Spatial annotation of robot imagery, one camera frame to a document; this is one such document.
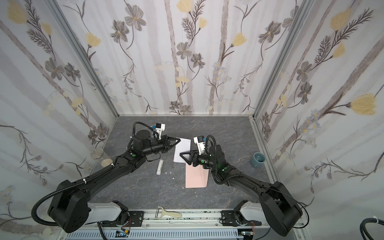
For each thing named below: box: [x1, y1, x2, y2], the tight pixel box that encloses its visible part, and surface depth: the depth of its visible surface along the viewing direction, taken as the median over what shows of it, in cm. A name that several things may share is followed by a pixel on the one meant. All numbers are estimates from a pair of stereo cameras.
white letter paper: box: [173, 137, 191, 163], surface depth 76 cm
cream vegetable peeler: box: [155, 206, 183, 219], surface depth 78 cm
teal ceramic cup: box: [250, 152, 266, 168], surface depth 92 cm
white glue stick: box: [156, 159, 164, 176], surface depth 92 cm
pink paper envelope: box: [185, 162, 209, 189], surface depth 90 cm
